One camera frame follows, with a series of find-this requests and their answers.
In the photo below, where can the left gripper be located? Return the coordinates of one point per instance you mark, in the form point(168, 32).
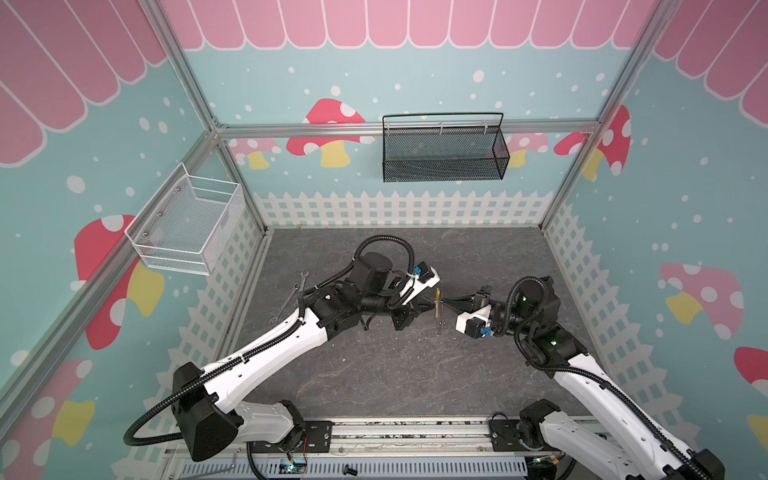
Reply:
point(411, 310)

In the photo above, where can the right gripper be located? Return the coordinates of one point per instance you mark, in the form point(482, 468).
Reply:
point(480, 303)

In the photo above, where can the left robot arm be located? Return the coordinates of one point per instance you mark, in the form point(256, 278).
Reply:
point(207, 408)

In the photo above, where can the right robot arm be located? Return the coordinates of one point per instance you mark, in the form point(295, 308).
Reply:
point(529, 316)

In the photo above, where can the silver combination wrench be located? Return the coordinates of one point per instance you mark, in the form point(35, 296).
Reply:
point(296, 289)

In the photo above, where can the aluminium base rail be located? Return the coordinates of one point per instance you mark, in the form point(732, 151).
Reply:
point(408, 435)

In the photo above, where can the black mesh wall basket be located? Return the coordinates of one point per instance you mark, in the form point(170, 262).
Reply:
point(441, 147)

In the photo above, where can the white vented cable duct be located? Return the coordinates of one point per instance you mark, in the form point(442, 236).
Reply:
point(395, 468)

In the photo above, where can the white wire wall basket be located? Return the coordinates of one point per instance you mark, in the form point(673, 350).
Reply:
point(187, 224)

